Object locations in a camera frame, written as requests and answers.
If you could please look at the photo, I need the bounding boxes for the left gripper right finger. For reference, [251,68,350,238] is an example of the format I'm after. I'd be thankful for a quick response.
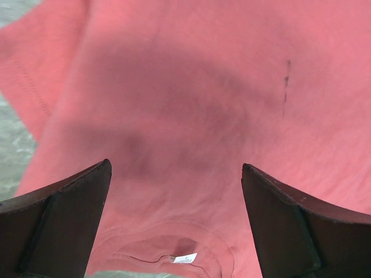
[242,164,370,277]

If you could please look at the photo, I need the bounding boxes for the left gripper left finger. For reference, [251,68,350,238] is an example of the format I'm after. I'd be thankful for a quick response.
[1,159,112,277]

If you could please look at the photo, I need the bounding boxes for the salmon pink t shirt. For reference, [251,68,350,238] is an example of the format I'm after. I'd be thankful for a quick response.
[1,1,370,277]

